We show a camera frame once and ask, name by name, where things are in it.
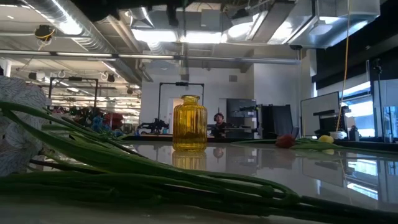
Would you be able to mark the yellow ribbed glass vase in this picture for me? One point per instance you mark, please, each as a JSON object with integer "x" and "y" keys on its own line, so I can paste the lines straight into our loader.
{"x": 189, "y": 124}

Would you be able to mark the white flower bunch green stems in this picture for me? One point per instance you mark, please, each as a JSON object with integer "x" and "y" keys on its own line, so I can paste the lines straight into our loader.
{"x": 124, "y": 161}

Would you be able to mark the yellow tulip with stem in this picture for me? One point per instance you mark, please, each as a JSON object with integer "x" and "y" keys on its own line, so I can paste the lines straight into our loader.
{"x": 284, "y": 141}

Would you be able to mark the blue flower bunch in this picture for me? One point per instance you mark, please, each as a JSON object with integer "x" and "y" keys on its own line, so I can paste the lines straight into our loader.
{"x": 99, "y": 123}

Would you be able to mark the black background robot arm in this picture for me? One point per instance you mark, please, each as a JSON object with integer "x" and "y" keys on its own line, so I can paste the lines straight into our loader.
{"x": 154, "y": 126}

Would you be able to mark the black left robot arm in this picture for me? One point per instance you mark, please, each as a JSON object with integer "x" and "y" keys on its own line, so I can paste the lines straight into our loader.
{"x": 93, "y": 7}

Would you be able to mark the person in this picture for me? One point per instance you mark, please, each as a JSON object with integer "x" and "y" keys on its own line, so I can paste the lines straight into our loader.
{"x": 219, "y": 126}

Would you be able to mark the black equipment rack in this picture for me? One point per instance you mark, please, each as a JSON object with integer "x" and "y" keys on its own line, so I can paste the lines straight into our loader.
{"x": 241, "y": 107}

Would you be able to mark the grey horizontal ceiling pipe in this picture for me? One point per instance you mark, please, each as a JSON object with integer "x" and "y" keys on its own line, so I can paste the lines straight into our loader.
{"x": 217, "y": 58}

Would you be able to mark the black upright panel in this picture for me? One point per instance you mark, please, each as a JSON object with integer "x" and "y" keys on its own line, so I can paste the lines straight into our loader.
{"x": 276, "y": 119}

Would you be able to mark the white board panel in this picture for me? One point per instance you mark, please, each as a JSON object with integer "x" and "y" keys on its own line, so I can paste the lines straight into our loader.
{"x": 318, "y": 104}

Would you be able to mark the black desk equipment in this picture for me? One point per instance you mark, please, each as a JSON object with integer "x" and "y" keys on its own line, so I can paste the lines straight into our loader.
{"x": 329, "y": 123}

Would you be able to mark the black gantry frame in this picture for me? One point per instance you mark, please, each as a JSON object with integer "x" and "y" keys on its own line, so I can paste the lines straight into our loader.
{"x": 159, "y": 102}
{"x": 49, "y": 90}

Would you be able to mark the grey wall vent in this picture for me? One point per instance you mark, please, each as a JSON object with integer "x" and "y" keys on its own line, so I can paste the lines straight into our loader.
{"x": 233, "y": 78}

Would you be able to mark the silver round air duct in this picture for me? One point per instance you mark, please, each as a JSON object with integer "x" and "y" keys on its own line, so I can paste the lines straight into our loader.
{"x": 84, "y": 37}

